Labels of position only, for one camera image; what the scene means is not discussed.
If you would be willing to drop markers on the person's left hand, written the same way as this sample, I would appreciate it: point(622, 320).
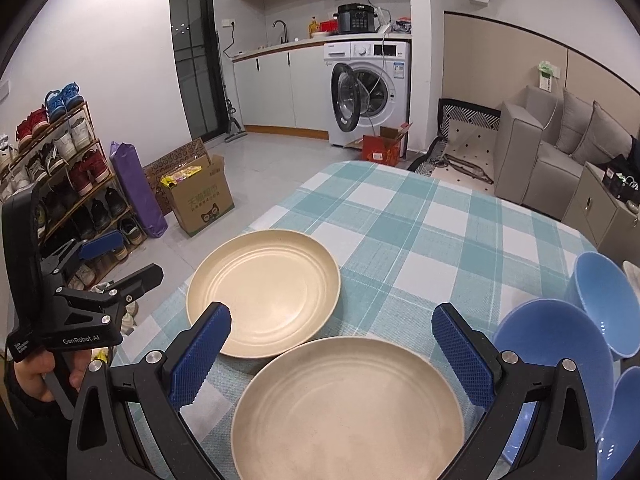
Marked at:
point(30, 375)

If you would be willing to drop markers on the teal checked tablecloth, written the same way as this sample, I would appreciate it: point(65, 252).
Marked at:
point(400, 240)

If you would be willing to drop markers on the white sneaker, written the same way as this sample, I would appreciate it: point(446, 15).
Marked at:
point(127, 310)

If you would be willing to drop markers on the black jacket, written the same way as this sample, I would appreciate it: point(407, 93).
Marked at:
point(635, 147)

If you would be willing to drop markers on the dark glass door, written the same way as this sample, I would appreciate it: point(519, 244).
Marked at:
point(195, 60)

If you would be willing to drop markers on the white wall-mounted device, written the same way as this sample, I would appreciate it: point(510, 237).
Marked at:
point(547, 80)

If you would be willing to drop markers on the red cardboard box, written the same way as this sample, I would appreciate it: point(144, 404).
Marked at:
point(382, 152)

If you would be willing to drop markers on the purple bag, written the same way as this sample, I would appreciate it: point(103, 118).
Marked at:
point(137, 195)

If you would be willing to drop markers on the kitchen faucet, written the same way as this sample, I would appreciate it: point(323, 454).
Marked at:
point(286, 35)

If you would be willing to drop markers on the blue bowl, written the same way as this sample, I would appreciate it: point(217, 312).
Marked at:
point(550, 345)
point(622, 430)
point(605, 290)

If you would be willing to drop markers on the flattened brown cardboard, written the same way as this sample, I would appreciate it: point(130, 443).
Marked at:
point(165, 165)

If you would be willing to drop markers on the black pressure cooker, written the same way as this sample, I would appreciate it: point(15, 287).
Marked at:
point(356, 20)

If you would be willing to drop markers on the grey sectional sofa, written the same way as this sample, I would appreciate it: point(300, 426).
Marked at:
point(520, 160)

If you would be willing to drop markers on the white lower kitchen cabinets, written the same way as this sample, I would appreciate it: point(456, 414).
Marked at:
point(280, 90)

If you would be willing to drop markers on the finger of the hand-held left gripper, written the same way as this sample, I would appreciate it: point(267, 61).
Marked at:
point(135, 280)
point(102, 246)

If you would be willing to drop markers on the grey sofa cushion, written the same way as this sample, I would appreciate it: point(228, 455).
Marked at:
point(602, 132)
point(575, 120)

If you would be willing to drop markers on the black white patterned rug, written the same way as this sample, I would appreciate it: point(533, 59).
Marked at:
point(470, 150)

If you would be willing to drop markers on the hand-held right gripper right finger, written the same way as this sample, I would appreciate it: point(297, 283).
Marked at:
point(462, 355)

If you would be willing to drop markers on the person's left forearm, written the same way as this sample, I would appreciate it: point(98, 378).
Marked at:
point(30, 435)

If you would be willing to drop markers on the black open box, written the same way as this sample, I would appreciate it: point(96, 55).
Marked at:
point(617, 180)

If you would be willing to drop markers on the wooden shoe rack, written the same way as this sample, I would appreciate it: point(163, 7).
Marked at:
point(89, 110)

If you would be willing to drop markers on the grey drawer cabinet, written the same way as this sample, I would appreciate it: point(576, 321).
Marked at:
point(590, 200)

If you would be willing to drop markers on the floor mop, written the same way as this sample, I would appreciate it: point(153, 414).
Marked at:
point(235, 135)

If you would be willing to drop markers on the small red box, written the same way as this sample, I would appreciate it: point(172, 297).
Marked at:
point(328, 26)

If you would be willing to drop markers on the beige round plate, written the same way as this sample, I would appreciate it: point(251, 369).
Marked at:
point(265, 285)
point(350, 410)

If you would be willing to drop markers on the printed cardboard box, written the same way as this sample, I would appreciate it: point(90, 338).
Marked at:
point(200, 210)

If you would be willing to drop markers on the yellow bottle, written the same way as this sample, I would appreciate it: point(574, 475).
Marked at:
point(313, 27)

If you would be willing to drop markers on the white washing machine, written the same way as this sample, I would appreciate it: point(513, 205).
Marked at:
point(345, 52)

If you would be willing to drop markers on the group of assorted shoes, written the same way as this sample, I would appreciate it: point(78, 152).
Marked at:
point(82, 170)

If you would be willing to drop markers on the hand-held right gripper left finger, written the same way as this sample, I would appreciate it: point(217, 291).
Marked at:
point(200, 355)

